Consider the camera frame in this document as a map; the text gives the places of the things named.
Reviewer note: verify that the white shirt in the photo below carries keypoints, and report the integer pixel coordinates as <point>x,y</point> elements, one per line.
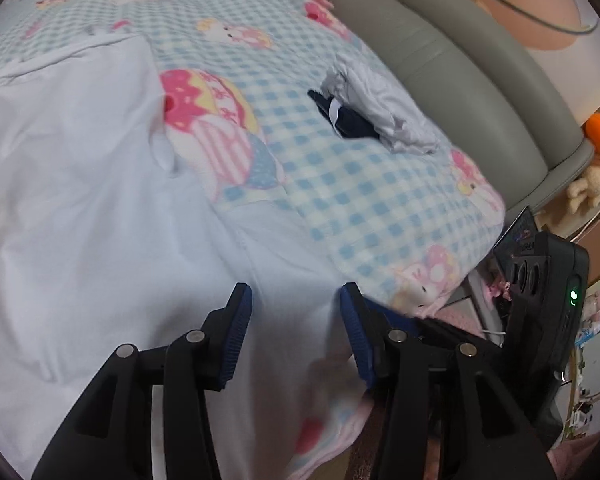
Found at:
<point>90,220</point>

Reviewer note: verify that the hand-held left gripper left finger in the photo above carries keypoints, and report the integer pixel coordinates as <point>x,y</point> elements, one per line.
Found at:
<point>236,332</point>

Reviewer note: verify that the beige bunny plush toy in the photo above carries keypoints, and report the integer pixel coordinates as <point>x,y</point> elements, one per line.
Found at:
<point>587,185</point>

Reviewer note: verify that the grey folded garment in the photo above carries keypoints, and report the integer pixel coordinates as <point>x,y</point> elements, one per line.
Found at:
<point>380,95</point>

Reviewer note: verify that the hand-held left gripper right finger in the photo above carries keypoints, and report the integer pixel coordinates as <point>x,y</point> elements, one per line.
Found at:
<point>356,342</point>

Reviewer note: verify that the checkered cartoon print blanket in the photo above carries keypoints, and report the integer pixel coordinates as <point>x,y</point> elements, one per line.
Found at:
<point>330,170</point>

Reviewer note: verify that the dark navy garment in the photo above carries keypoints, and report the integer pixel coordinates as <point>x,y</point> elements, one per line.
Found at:
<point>352,122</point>

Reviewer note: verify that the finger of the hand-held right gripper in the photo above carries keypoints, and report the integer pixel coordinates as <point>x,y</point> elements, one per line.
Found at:
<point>401,316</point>

